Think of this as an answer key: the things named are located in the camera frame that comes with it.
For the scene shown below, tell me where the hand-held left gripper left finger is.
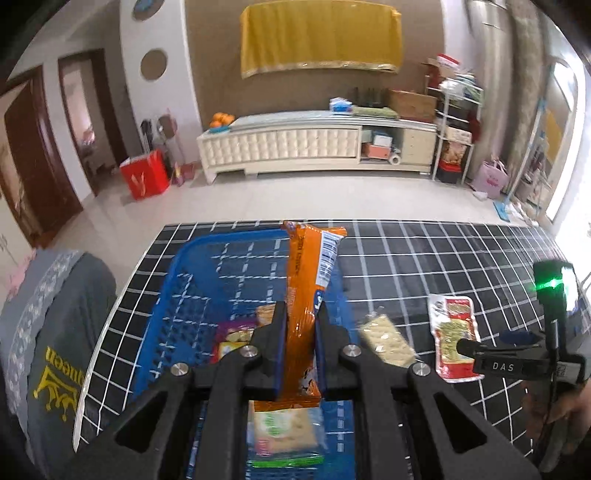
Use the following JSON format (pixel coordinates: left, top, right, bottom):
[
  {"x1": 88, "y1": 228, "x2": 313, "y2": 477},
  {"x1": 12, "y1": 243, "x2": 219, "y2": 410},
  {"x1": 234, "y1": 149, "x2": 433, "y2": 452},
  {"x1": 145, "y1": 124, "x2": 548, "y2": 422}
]
[{"x1": 69, "y1": 301, "x2": 289, "y2": 480}]

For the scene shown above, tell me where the dark red garment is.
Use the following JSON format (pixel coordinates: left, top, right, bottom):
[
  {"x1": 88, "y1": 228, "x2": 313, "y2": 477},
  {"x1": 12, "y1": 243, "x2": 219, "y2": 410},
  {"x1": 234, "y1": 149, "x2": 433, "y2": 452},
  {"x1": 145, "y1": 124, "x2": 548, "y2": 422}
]
[{"x1": 468, "y1": 108, "x2": 484, "y2": 144}]

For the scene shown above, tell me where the orange snack bag on rack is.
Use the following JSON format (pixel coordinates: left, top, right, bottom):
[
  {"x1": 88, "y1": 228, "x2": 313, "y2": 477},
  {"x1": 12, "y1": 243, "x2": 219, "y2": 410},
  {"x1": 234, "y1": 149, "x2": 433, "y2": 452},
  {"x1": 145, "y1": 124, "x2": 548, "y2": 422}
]
[{"x1": 443, "y1": 140, "x2": 472, "y2": 167}]

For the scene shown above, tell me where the red paper bag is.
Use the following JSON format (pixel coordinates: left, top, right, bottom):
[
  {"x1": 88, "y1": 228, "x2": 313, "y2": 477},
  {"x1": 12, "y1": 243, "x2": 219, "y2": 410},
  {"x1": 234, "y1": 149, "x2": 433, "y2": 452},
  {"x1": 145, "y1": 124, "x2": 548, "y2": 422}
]
[{"x1": 119, "y1": 148, "x2": 171, "y2": 202}]

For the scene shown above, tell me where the black grid tablecloth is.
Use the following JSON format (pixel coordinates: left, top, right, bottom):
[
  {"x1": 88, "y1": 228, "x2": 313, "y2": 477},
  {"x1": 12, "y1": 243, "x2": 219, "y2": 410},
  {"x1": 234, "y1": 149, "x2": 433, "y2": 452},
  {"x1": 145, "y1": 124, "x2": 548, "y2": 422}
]
[{"x1": 74, "y1": 219, "x2": 591, "y2": 480}]

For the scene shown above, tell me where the folded green cloth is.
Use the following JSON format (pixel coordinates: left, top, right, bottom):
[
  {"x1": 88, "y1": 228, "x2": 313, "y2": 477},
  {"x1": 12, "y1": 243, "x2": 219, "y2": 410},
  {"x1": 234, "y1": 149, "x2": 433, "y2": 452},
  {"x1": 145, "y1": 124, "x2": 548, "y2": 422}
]
[{"x1": 350, "y1": 105, "x2": 400, "y2": 120}]

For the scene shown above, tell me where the white metal rack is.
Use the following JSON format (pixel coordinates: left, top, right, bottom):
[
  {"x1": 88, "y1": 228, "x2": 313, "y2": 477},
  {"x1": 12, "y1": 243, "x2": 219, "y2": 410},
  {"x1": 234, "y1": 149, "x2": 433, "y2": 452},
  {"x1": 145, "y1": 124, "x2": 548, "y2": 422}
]
[{"x1": 422, "y1": 52, "x2": 485, "y2": 186}]

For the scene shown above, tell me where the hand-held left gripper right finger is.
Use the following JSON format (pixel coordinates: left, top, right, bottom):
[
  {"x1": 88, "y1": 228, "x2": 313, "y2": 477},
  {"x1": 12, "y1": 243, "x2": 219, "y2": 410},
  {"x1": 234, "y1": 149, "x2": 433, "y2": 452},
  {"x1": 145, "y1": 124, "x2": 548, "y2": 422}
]
[{"x1": 314, "y1": 301, "x2": 542, "y2": 480}]

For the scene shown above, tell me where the brown wooden door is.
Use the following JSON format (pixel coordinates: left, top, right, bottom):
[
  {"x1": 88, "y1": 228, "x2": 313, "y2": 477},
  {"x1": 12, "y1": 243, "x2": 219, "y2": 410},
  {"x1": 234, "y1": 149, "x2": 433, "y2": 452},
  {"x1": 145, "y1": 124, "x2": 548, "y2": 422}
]
[{"x1": 4, "y1": 82, "x2": 85, "y2": 248}]

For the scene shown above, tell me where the person's grey printed shirt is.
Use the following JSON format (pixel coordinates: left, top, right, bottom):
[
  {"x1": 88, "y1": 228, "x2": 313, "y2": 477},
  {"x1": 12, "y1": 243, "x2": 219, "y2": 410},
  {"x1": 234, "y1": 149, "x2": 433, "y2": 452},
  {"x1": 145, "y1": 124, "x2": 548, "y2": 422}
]
[{"x1": 0, "y1": 249, "x2": 119, "y2": 480}]

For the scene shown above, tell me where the clear cracker packet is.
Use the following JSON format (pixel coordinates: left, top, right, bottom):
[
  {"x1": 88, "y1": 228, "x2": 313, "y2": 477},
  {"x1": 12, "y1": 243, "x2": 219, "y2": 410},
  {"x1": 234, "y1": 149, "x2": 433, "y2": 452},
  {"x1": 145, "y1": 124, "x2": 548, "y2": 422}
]
[{"x1": 357, "y1": 313, "x2": 419, "y2": 368}]

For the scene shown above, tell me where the person's right hand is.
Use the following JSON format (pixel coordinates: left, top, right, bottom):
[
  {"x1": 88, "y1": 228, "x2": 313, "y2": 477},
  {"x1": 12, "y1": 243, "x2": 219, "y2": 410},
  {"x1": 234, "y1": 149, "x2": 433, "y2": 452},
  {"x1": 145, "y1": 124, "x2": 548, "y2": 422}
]
[{"x1": 525, "y1": 382, "x2": 591, "y2": 441}]

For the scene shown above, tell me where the small red box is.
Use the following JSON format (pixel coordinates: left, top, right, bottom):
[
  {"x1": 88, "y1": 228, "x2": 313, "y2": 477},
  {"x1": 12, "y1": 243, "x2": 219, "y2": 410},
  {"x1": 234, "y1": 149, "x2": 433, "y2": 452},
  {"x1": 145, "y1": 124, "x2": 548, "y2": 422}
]
[{"x1": 171, "y1": 161, "x2": 196, "y2": 187}]

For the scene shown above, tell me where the pink gift bag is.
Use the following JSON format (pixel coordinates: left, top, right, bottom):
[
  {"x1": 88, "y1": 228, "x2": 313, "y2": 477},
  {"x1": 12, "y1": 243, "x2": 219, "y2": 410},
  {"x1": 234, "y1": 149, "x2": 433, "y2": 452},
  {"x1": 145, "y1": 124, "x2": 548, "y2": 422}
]
[{"x1": 470, "y1": 159, "x2": 509, "y2": 200}]

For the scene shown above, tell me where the blue plastic basket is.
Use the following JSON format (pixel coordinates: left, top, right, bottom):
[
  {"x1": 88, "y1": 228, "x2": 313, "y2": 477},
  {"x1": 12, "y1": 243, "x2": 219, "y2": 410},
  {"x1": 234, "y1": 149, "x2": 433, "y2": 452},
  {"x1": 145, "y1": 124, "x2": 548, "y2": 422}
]
[{"x1": 131, "y1": 228, "x2": 366, "y2": 480}]

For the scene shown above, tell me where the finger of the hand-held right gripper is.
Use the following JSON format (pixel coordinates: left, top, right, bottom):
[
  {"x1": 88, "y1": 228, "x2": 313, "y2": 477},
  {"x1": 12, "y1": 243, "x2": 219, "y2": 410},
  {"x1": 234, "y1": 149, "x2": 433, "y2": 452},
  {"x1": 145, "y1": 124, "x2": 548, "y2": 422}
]
[
  {"x1": 456, "y1": 338, "x2": 553, "y2": 378},
  {"x1": 496, "y1": 330, "x2": 544, "y2": 349}
]

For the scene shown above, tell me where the blue handled mop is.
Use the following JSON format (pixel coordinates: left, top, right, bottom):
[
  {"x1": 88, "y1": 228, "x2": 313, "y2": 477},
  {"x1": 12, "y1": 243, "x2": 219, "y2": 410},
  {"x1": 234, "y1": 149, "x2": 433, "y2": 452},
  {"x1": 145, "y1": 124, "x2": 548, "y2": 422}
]
[{"x1": 492, "y1": 88, "x2": 555, "y2": 223}]

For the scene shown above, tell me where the orange biscuit packet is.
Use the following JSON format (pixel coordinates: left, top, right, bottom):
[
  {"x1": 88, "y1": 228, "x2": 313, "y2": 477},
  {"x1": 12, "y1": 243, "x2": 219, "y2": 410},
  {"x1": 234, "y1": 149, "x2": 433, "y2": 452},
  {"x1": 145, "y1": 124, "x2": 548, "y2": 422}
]
[{"x1": 281, "y1": 220, "x2": 348, "y2": 409}]

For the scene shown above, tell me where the patterned curtain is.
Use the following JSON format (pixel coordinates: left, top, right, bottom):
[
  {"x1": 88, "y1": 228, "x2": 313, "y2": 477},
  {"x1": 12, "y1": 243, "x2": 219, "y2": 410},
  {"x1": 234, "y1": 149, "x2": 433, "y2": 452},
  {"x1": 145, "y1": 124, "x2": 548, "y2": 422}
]
[{"x1": 505, "y1": 0, "x2": 556, "y2": 200}]

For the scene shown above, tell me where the brown cardboard box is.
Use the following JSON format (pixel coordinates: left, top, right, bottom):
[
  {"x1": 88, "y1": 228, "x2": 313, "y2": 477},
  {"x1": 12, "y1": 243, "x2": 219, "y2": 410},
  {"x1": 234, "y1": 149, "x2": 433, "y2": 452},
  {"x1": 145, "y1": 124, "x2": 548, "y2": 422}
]
[{"x1": 387, "y1": 89, "x2": 439, "y2": 122}]

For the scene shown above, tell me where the cream tv cabinet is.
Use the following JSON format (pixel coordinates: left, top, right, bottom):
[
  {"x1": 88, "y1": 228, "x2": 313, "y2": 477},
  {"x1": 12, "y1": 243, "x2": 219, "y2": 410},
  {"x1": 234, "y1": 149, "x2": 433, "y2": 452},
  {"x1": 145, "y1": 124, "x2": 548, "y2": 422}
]
[{"x1": 196, "y1": 110, "x2": 440, "y2": 186}]

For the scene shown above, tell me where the black and red box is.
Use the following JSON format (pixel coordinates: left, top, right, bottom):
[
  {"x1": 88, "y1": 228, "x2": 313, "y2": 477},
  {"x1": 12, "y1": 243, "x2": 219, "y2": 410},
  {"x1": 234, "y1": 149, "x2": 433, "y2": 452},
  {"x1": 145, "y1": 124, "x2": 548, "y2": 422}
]
[{"x1": 436, "y1": 161, "x2": 467, "y2": 186}]

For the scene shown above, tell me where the purple snack packet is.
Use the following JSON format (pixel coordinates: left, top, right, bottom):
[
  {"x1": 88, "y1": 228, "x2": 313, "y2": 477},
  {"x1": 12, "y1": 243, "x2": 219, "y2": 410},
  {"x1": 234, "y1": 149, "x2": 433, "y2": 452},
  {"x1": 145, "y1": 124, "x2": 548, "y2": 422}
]
[{"x1": 215, "y1": 321, "x2": 257, "y2": 366}]

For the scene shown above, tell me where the yellow hanging cloth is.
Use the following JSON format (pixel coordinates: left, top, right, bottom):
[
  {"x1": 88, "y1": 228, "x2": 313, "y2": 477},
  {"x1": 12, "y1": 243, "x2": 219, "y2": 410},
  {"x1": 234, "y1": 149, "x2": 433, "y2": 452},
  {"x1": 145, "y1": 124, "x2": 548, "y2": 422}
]
[{"x1": 239, "y1": 0, "x2": 404, "y2": 79}]

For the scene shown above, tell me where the white and red snack packet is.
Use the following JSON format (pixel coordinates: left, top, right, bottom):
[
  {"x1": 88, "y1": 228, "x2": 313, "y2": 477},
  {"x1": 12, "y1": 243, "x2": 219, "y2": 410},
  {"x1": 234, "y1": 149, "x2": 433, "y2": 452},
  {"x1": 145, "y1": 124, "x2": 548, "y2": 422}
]
[{"x1": 427, "y1": 294, "x2": 484, "y2": 385}]

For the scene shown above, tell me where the green-edged snack packet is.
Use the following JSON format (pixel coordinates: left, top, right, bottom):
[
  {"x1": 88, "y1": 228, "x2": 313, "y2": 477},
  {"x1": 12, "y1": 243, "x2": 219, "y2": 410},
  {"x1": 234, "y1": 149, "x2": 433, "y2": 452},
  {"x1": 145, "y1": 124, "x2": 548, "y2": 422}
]
[{"x1": 246, "y1": 401, "x2": 327, "y2": 470}]

